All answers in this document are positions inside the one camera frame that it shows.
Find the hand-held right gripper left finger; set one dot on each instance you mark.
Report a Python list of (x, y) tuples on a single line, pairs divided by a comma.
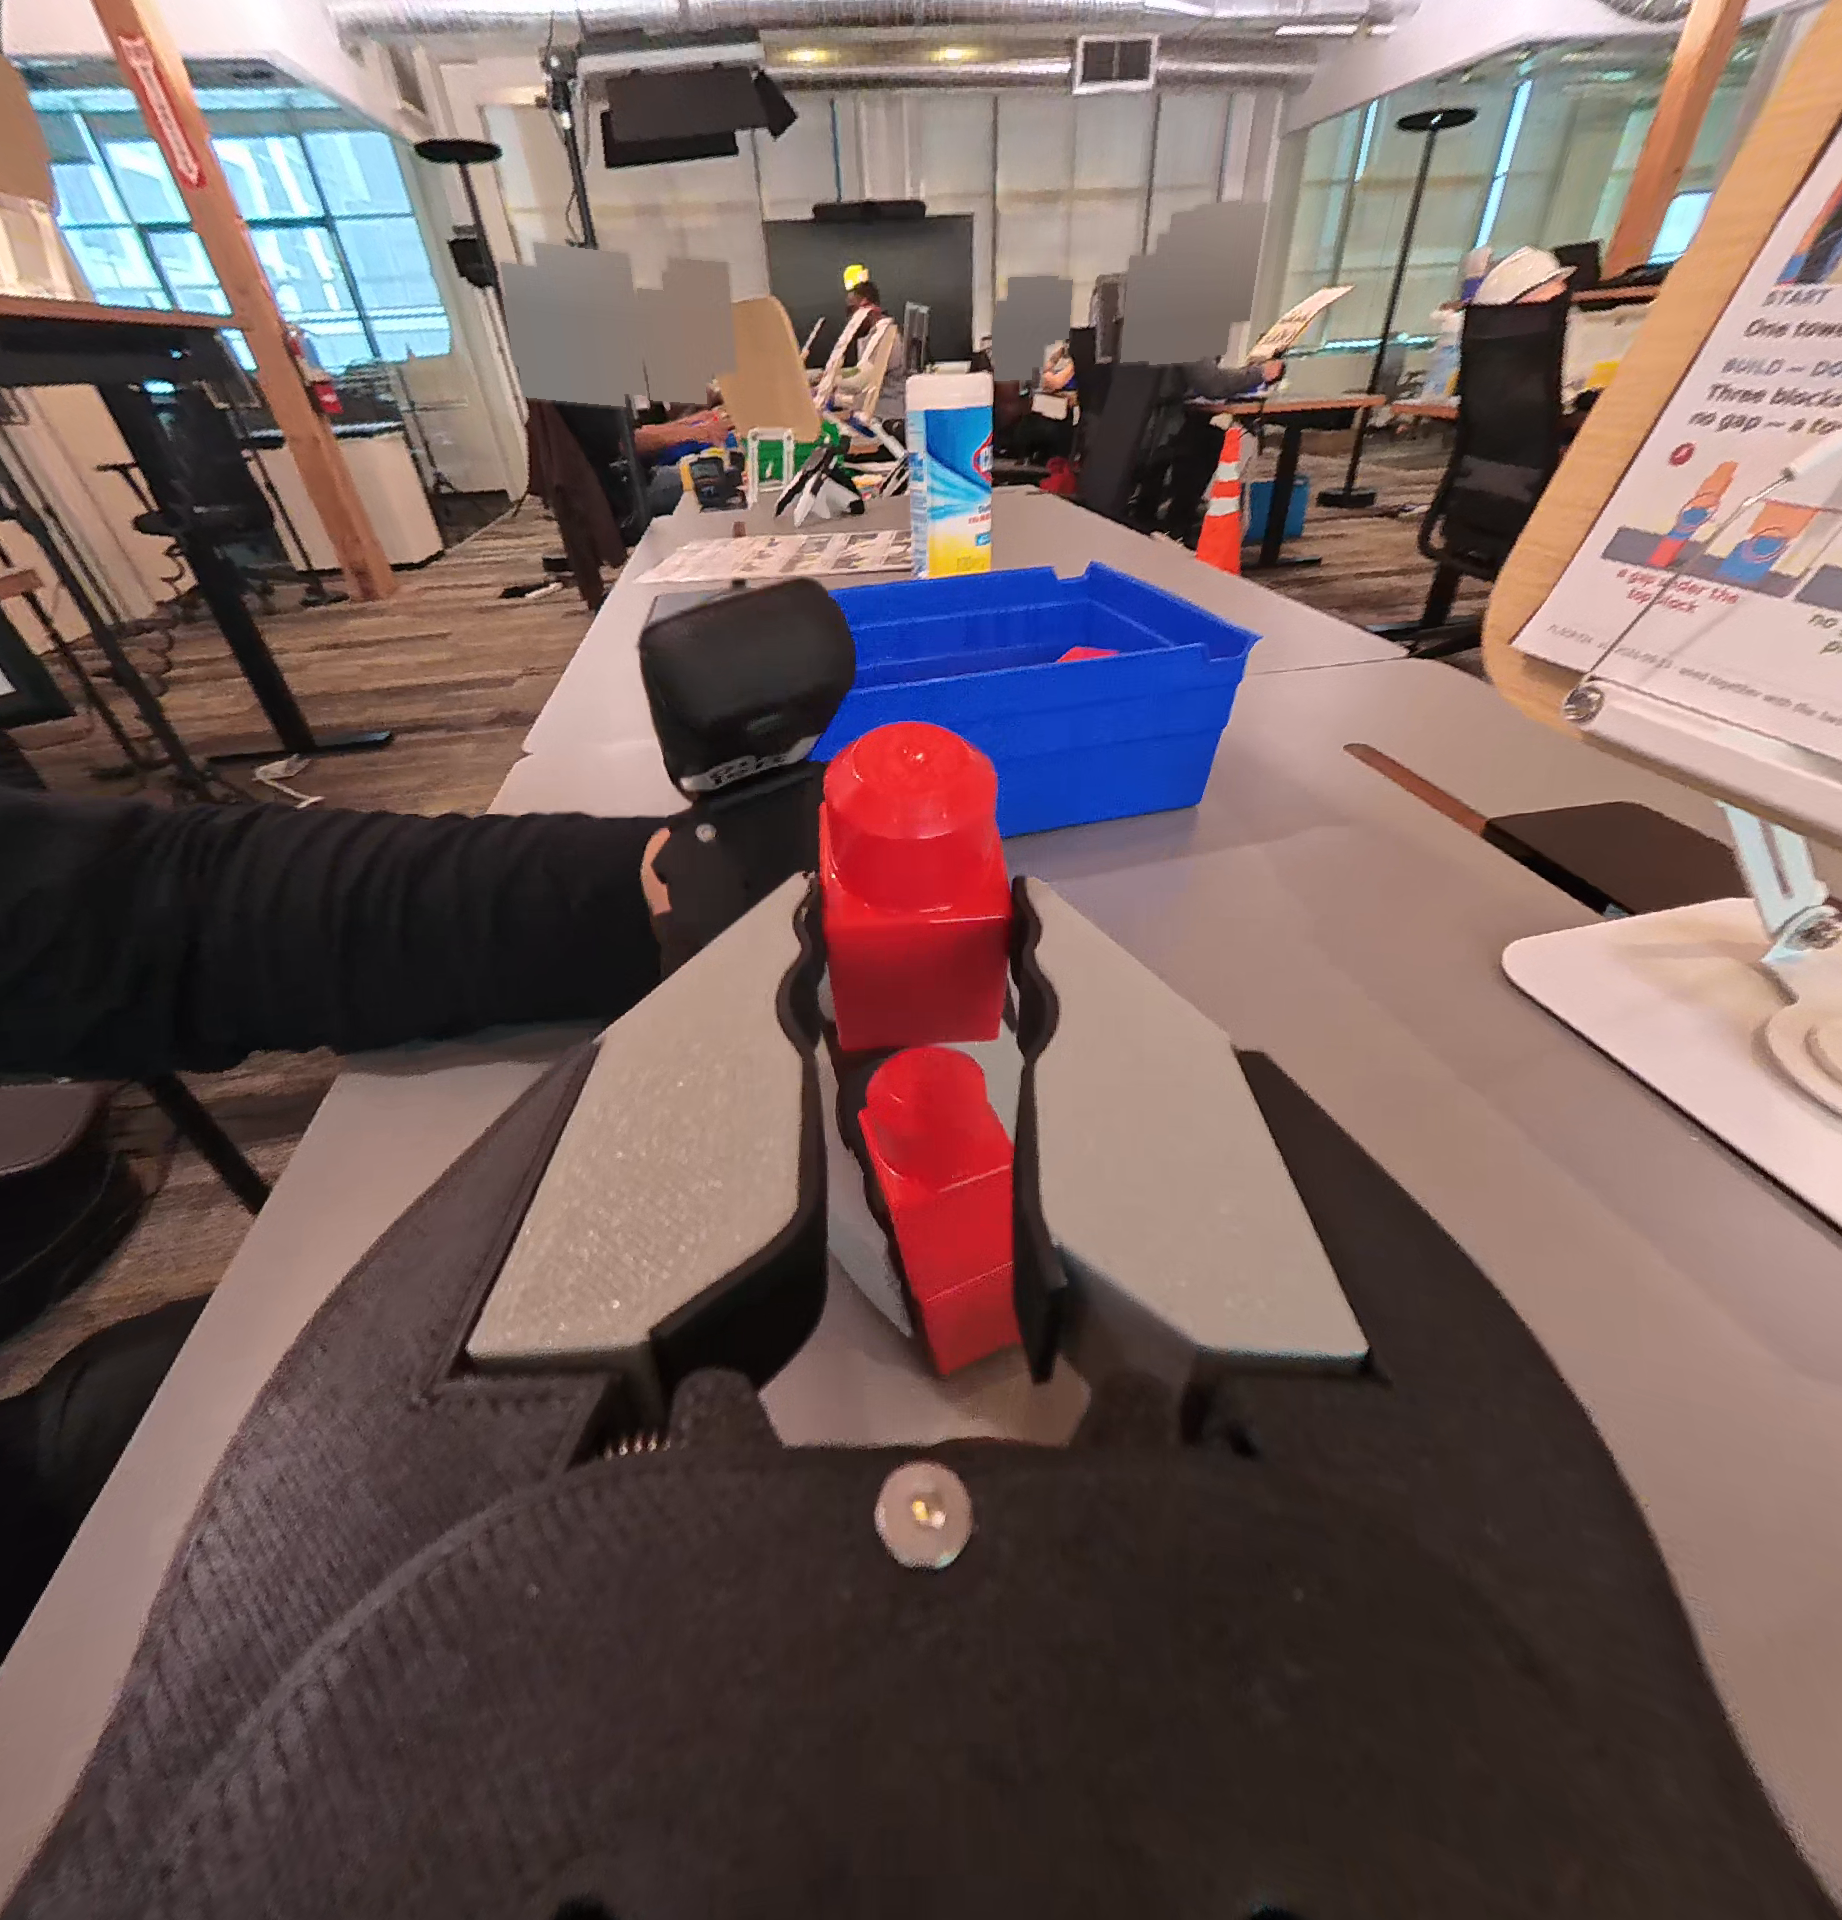
[(636, 1200)]

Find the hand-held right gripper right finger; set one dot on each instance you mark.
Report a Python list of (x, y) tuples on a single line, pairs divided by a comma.
[(1191, 1200)]

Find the blue plastic bin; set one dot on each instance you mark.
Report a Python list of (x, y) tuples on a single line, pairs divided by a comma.
[(1101, 735)]

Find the person's left forearm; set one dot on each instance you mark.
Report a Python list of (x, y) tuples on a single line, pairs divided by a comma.
[(293, 931)]

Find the printed paper sheet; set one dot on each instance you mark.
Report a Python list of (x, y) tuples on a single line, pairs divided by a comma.
[(772, 560)]

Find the blue white wipes canister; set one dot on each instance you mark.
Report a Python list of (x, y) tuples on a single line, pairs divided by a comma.
[(952, 481)]

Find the large black display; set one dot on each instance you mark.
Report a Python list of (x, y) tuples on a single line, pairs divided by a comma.
[(861, 286)]

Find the wooden document stand white base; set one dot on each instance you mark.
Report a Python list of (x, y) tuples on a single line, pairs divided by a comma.
[(1671, 1021)]

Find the orange traffic cone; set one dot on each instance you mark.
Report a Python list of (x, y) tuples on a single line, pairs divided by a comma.
[(1226, 510)]

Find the black standing desk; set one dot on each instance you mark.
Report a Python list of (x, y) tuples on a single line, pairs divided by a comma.
[(142, 331)]

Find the laminated instruction sheet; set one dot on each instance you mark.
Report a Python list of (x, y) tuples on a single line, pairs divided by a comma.
[(1731, 510)]

